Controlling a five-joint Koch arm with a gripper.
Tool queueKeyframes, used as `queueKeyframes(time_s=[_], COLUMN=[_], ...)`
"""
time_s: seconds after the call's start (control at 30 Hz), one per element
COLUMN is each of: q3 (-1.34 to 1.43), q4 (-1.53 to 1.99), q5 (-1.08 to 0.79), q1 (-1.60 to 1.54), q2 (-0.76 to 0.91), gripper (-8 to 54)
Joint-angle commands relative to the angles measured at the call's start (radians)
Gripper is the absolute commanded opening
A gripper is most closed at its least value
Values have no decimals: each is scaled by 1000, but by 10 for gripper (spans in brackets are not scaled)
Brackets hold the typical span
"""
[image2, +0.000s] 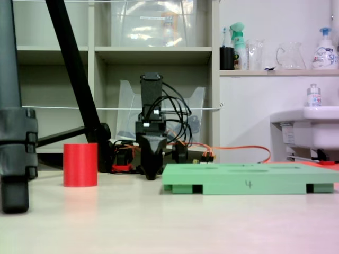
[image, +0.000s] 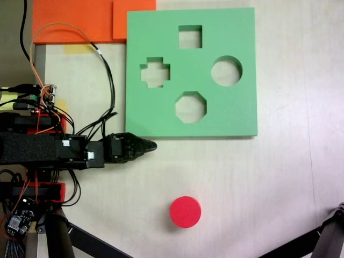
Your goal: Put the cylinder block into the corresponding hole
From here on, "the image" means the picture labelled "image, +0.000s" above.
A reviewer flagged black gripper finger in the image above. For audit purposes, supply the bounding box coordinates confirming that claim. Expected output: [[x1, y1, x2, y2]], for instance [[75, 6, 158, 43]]
[[122, 146, 157, 163], [122, 132, 158, 148]]

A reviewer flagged red cylinder block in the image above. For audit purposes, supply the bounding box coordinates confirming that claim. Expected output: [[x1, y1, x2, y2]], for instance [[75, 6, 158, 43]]
[[169, 196, 202, 228]]

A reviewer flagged large orange foam block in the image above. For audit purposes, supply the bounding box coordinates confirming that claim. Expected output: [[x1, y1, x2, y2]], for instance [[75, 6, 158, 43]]
[[32, 0, 114, 45]]

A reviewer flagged small yellow tape piece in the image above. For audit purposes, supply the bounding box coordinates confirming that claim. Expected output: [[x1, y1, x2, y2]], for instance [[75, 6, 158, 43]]
[[54, 98, 68, 111]]

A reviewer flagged circuit board with green terminal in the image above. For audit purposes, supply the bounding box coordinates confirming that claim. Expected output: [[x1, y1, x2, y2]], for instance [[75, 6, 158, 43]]
[[30, 83, 58, 108]]

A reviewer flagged green shape sorting board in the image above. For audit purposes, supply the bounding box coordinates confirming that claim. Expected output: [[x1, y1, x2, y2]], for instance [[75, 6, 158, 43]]
[[124, 7, 258, 139]]

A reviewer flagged black tripod strut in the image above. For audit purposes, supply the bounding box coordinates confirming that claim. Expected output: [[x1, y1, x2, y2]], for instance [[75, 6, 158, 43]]
[[66, 221, 134, 258], [257, 227, 323, 258]]

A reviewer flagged thick black tripod tube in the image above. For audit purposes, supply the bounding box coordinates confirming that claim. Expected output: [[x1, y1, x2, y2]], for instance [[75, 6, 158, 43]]
[[42, 211, 75, 258]]

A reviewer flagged yellow tape strip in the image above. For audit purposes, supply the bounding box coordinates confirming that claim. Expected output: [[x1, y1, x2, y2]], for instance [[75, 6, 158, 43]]
[[63, 44, 94, 54]]

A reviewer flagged yellow sticky note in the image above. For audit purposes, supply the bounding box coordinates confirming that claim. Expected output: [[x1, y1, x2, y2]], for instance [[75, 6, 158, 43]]
[[0, 91, 21, 104]]

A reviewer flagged black circuit board with capacitors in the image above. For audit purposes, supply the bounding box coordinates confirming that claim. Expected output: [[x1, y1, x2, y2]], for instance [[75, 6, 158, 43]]
[[4, 208, 36, 238]]

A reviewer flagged black tripod leg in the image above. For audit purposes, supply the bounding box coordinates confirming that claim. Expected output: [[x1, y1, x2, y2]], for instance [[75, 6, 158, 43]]
[[311, 202, 344, 258]]

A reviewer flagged thin black wire loop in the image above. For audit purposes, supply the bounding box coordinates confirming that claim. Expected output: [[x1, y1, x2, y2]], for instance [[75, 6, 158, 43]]
[[61, 169, 82, 207]]

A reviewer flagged black motor wire bundle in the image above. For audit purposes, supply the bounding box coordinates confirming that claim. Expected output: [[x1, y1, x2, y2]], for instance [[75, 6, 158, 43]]
[[74, 41, 118, 141]]

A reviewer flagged black USB cable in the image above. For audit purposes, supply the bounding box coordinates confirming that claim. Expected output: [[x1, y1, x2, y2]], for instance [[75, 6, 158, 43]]
[[0, 84, 34, 94]]

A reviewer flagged thin orange wire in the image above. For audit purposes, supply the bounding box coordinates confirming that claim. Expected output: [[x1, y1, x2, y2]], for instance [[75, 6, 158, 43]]
[[28, 22, 102, 94]]

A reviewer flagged braided black white cable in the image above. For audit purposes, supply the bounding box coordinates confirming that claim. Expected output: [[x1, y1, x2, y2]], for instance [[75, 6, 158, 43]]
[[3, 240, 20, 258]]

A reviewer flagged thick black cable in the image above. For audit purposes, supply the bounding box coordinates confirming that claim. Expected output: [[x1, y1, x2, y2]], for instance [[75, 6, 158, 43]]
[[19, 0, 32, 63]]

